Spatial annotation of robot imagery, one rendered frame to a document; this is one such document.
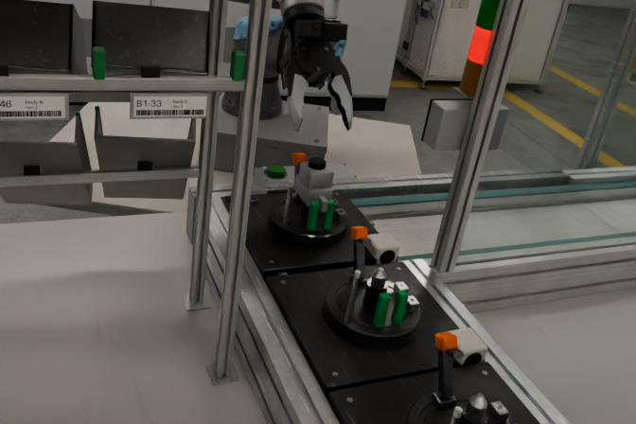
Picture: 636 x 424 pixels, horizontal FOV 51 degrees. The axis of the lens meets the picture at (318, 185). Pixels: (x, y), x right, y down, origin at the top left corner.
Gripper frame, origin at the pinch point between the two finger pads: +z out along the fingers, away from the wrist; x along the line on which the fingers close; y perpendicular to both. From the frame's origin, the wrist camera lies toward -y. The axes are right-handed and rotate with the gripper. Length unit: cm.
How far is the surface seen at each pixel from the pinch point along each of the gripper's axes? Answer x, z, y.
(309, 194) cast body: 1.9, 10.4, 5.6
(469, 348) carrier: -9.0, 37.4, -15.8
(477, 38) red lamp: -16.5, -5.7, -20.8
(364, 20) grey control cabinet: -157, -151, 250
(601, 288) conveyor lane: -57, 32, 7
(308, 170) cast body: 2.0, 6.6, 4.7
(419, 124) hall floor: -200, -89, 274
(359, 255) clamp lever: 0.3, 22.3, -5.6
